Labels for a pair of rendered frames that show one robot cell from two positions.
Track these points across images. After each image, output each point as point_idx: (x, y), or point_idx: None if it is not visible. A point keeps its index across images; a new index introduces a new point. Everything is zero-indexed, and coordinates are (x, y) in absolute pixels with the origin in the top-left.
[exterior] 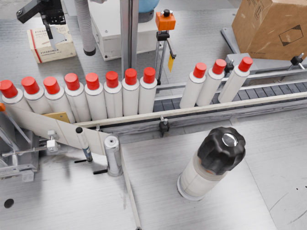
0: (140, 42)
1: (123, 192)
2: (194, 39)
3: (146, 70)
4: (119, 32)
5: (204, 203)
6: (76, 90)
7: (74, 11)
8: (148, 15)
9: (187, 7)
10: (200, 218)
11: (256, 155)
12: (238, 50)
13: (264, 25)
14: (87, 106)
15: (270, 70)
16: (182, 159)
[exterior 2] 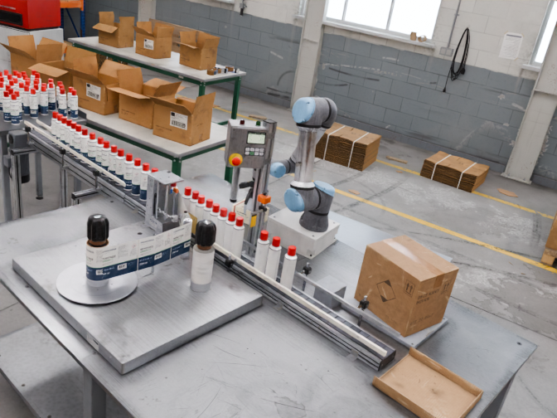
0: (293, 240)
1: (173, 263)
2: (345, 272)
3: (239, 216)
4: (280, 221)
5: (192, 293)
6: (207, 208)
7: None
8: (312, 226)
9: None
10: (181, 293)
11: (257, 323)
12: None
13: (364, 265)
14: None
15: (365, 322)
16: (215, 279)
